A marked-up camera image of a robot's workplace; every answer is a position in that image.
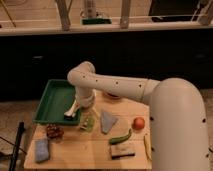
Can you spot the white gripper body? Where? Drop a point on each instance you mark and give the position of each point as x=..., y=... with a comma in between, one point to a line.
x=71, y=112

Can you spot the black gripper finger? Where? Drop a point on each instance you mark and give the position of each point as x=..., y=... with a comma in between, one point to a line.
x=72, y=117

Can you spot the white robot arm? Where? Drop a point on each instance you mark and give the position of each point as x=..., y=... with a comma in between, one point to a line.
x=178, y=123

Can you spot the brown grape bunch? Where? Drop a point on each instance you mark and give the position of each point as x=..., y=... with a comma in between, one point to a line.
x=53, y=131

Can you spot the green plastic tray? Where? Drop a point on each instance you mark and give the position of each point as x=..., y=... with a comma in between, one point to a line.
x=57, y=98

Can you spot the grey-blue triangular cloth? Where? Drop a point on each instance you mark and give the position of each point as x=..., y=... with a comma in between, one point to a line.
x=107, y=121

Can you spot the black pole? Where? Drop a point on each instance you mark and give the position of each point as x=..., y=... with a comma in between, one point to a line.
x=16, y=147

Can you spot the green cucumber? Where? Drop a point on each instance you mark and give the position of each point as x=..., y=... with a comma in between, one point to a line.
x=117, y=140

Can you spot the red apple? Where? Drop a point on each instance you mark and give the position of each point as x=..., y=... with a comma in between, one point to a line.
x=138, y=123

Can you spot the yellow banana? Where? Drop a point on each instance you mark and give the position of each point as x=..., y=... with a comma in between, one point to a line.
x=147, y=145

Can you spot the green base stand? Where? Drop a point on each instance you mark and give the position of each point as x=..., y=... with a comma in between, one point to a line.
x=91, y=21

